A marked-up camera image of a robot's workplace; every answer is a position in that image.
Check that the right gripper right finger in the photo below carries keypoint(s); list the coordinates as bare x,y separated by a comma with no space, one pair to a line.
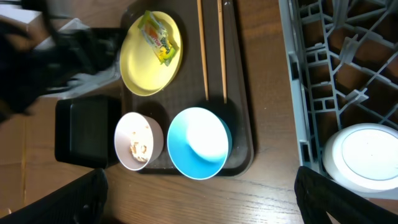
319,198

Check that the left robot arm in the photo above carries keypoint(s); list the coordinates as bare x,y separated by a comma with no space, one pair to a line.
29,74

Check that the black plastic tray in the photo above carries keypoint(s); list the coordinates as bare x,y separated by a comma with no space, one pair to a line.
84,131

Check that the grey dishwasher rack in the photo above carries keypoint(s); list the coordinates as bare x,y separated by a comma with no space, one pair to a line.
342,62

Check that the white cup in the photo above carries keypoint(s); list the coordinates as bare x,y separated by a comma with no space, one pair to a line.
363,157

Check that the right wooden chopstick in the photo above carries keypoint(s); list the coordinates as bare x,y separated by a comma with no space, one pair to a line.
222,50

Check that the clear plastic bin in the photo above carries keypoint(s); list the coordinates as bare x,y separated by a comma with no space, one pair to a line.
81,83

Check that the yellow plate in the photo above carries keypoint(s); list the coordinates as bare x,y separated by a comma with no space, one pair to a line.
141,70

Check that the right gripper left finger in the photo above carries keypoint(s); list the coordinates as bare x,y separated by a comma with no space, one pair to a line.
80,201

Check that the dark brown serving tray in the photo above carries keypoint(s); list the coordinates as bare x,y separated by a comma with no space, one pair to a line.
187,88

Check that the left wooden chopstick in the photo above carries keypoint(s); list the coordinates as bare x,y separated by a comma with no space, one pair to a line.
202,48

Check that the wooden chopstick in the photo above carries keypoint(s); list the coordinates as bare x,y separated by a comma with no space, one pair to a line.
202,48
222,50

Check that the pink bowl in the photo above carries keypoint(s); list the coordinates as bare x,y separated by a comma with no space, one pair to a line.
125,126

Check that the blue bowl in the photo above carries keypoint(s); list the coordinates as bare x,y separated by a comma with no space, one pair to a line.
199,143

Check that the green yellow snack wrapper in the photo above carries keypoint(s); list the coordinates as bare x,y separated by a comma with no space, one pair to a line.
157,35

